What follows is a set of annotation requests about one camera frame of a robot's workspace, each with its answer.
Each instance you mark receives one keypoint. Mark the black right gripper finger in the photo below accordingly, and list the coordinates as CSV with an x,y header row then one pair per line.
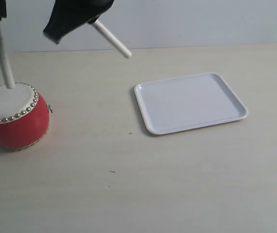
x,y
68,15

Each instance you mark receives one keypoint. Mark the white drumstick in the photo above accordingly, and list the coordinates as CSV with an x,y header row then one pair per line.
x,y
110,37
5,66

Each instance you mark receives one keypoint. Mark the white plastic tray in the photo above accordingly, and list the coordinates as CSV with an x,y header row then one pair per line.
x,y
187,103

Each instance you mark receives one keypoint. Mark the red small drum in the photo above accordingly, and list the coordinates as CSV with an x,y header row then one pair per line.
x,y
24,116

